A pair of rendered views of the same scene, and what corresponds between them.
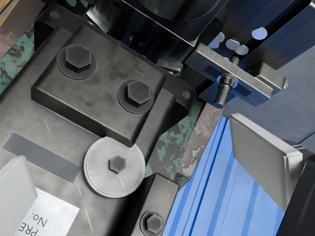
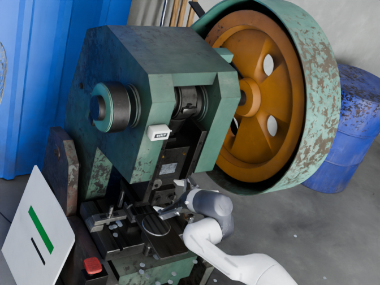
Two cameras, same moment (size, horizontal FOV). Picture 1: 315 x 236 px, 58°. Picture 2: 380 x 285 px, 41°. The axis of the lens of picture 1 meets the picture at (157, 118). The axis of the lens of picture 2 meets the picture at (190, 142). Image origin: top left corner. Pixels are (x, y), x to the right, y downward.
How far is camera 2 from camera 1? 193 cm
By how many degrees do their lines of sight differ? 45
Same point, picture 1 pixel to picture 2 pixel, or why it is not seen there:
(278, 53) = (104, 235)
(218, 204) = not seen: outside the picture
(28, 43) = not seen: hidden behind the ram
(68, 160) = (163, 179)
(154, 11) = (150, 215)
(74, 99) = (168, 190)
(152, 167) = (103, 165)
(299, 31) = (111, 243)
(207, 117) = (73, 194)
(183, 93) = (139, 204)
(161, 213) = (149, 186)
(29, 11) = not seen: hidden behind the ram
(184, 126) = (92, 186)
